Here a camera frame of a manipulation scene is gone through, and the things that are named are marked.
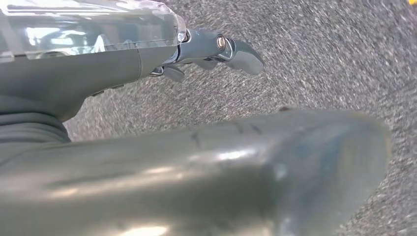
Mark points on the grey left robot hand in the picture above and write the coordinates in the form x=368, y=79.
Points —
x=163, y=182

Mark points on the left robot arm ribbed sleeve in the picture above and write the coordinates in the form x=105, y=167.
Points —
x=29, y=130

